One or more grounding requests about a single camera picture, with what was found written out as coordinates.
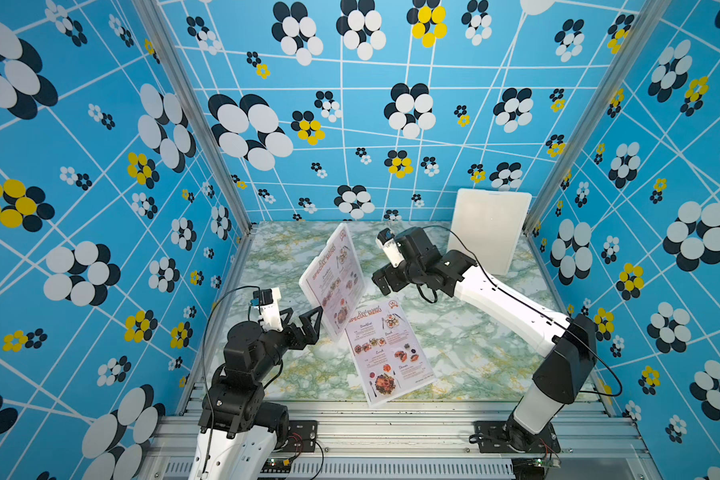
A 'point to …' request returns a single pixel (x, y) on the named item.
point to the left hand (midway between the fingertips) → (311, 307)
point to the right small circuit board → (528, 469)
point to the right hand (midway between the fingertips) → (390, 268)
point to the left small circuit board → (277, 465)
